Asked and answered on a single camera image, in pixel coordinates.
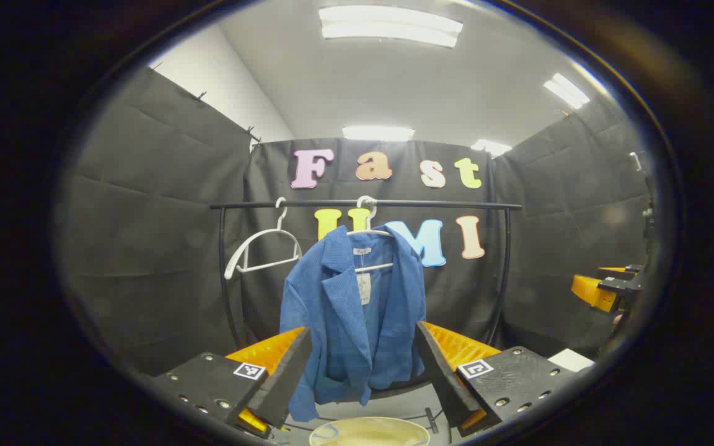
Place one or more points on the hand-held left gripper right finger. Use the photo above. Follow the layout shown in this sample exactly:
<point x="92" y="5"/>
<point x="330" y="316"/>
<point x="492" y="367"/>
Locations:
<point x="440" y="378"/>

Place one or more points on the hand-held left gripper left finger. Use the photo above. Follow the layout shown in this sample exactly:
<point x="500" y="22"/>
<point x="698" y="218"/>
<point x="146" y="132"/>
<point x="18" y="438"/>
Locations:
<point x="289" y="378"/>

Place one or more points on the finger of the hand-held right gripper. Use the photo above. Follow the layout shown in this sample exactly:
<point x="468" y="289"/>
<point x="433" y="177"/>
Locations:
<point x="589" y="291"/>

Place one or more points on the blue jacket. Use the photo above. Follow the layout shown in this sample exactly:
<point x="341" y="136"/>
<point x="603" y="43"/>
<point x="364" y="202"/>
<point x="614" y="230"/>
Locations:
<point x="344" y="310"/>

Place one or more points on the beige laundry hamper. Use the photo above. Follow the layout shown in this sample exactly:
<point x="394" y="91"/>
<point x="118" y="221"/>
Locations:
<point x="369" y="433"/>

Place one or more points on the white plastic hanger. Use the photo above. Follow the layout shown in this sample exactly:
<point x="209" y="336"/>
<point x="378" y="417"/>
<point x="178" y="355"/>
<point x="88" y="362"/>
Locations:
<point x="374" y="267"/>
<point x="280" y="218"/>

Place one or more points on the black clothes rack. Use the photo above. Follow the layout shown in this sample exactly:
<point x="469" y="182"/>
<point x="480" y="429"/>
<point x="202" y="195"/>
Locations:
<point x="444" y="204"/>

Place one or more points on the white paper sheet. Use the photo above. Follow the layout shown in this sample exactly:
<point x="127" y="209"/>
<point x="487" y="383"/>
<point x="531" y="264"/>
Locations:
<point x="571" y="360"/>

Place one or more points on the black backdrop cloth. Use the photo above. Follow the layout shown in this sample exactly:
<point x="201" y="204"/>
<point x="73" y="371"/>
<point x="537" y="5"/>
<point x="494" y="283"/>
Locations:
<point x="146" y="248"/>

